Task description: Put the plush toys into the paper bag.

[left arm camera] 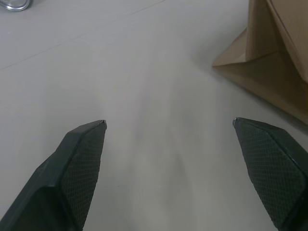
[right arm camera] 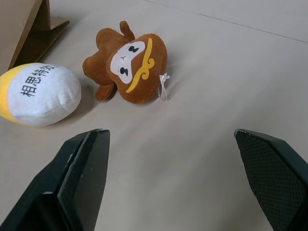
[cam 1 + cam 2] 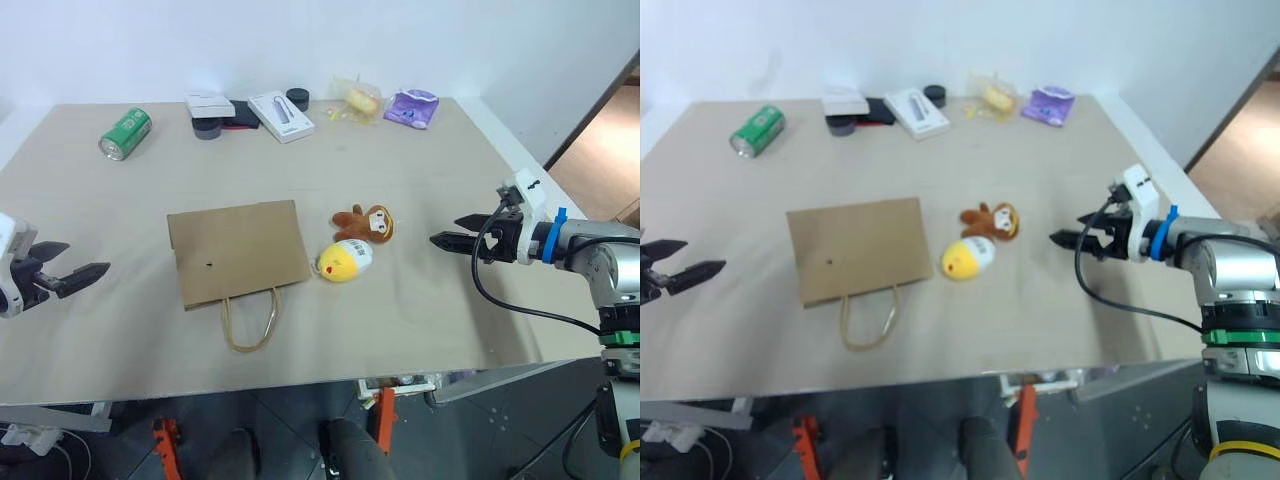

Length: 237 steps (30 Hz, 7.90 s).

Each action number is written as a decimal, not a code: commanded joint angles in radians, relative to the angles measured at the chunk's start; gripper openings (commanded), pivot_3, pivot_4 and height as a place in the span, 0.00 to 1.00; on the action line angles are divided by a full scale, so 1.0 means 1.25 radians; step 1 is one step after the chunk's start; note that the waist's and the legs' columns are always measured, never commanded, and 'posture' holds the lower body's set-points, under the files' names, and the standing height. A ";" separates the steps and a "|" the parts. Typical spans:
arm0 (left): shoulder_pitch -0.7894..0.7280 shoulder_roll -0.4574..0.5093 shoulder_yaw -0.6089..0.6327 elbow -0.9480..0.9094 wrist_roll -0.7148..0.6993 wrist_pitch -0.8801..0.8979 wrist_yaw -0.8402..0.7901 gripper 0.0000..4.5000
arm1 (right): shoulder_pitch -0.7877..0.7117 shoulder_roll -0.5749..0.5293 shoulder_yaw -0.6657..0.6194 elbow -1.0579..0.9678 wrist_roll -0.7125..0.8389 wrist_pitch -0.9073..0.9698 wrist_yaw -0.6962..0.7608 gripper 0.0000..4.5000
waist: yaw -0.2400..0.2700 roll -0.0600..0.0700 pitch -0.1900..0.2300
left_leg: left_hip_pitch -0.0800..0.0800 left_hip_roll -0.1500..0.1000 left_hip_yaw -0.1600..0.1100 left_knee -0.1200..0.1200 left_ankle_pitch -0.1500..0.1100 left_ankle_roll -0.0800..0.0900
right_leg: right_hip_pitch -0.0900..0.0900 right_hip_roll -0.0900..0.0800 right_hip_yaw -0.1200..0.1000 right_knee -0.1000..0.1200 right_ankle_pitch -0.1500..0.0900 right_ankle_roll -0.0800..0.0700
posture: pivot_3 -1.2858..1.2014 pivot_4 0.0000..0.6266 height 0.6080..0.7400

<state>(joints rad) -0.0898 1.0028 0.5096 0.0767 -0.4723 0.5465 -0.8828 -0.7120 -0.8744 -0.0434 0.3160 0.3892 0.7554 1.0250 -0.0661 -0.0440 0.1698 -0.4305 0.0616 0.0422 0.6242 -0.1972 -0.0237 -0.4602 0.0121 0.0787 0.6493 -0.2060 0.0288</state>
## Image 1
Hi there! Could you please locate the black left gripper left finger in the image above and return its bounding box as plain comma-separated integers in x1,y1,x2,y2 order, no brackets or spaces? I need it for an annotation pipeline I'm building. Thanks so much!
0,119,108,231

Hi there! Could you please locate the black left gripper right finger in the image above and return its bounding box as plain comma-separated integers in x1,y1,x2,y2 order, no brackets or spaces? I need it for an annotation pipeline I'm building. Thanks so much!
232,117,308,231

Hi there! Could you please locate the brown cardboard box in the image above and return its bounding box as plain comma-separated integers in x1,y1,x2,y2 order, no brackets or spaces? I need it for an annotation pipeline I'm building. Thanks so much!
212,0,308,126

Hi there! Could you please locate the clear glass container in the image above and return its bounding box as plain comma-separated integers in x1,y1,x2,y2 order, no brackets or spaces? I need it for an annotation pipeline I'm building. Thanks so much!
0,0,31,12

